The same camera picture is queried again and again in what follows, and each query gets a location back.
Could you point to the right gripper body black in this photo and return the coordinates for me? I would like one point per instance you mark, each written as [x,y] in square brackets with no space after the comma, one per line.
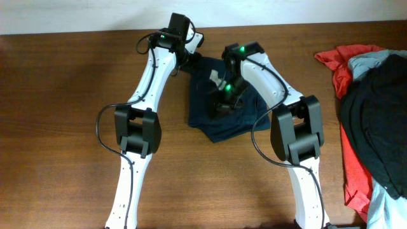
[230,95]

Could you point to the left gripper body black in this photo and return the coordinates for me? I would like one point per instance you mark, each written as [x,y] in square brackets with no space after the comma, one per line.
[189,60]

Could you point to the navy blue shorts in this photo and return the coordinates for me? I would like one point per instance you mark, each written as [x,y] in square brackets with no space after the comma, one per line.
[200,90]

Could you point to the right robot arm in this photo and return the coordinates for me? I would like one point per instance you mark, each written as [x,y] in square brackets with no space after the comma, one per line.
[296,125]

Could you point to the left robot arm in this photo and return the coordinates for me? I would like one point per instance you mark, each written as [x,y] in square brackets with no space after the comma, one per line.
[137,126]

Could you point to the grey garment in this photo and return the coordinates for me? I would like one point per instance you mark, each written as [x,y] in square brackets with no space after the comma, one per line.
[361,64]

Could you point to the black garment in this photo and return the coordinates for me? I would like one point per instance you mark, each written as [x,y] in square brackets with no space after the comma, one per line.
[373,115]

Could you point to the red garment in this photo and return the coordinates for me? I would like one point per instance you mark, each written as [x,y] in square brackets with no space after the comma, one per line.
[358,186]

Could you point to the white garment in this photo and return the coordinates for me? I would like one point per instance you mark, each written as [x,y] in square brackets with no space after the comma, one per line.
[384,212]

